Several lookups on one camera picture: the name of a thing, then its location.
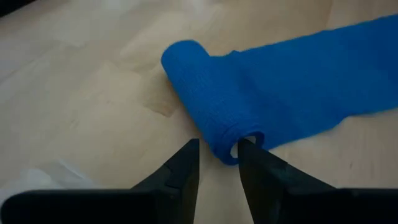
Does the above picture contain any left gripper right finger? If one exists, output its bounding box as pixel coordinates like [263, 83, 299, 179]
[238, 138, 398, 224]

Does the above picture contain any black aluminium table frame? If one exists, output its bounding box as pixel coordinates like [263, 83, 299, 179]
[0, 0, 37, 18]

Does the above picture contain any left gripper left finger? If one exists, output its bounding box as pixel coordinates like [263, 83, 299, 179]
[0, 139, 200, 224]

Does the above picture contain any clear zip bag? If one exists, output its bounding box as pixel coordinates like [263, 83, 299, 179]
[0, 157, 103, 200]

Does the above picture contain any blue elastic bandage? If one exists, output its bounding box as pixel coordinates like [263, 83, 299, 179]
[160, 14, 398, 166]

